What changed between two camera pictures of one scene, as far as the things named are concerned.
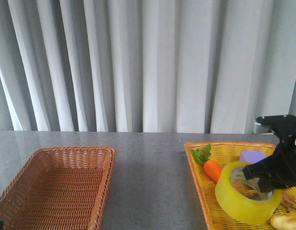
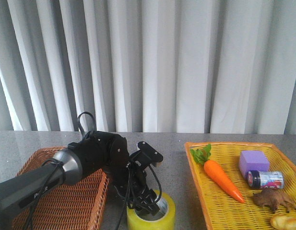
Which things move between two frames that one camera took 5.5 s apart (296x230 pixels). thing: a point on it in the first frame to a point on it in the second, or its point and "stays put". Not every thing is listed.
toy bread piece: [284, 222] stays put
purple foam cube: [252, 156] stays put
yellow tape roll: [238, 209] to [164, 219]
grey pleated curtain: [164, 66] stays put
